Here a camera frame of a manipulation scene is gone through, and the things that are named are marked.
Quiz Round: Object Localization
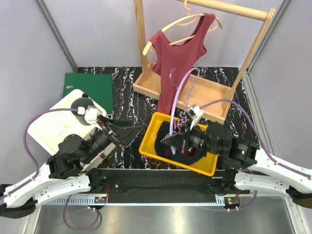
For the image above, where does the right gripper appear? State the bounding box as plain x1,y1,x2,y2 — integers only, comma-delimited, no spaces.
164,120,223,156

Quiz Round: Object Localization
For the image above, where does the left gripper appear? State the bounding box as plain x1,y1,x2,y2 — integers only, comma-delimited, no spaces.
81,115,144,165

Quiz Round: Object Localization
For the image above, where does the lilac plastic hanger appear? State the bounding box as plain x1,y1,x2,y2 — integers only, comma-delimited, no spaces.
168,67,202,154

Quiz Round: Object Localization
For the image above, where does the navy tank top maroon trim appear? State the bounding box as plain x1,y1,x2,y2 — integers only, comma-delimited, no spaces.
155,121,207,165

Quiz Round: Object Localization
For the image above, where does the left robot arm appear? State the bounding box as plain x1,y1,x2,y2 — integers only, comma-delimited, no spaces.
0,115,143,219

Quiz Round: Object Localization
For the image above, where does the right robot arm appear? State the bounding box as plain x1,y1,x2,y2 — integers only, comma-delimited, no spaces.
163,123,312,209

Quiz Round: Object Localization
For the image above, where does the wooden clothes hanger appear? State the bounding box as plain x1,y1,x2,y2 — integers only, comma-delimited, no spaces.
142,0,223,56

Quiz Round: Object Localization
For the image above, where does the yellow plastic tray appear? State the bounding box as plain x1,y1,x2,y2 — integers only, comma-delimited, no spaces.
139,112,217,176

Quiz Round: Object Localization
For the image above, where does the wooden clothes rack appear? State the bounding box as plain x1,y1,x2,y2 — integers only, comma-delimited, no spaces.
133,0,276,125

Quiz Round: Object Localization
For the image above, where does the dark grey cup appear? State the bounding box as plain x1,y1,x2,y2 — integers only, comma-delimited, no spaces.
71,97,94,126

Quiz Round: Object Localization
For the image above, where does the green folder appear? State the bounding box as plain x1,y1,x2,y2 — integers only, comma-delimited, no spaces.
63,73,114,116

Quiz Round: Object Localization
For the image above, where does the white wooden storage box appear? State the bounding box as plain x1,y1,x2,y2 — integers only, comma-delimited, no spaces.
27,89,109,171

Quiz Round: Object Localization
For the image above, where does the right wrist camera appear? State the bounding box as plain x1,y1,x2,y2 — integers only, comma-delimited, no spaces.
186,104,203,130

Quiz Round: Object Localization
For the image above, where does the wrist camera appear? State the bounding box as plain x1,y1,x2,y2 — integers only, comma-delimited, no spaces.
78,106,103,128
186,104,203,130

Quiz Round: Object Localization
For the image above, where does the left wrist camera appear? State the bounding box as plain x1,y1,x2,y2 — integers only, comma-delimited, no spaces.
78,106,103,128

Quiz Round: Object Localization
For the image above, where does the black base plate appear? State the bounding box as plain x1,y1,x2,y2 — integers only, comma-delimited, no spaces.
89,169,238,206

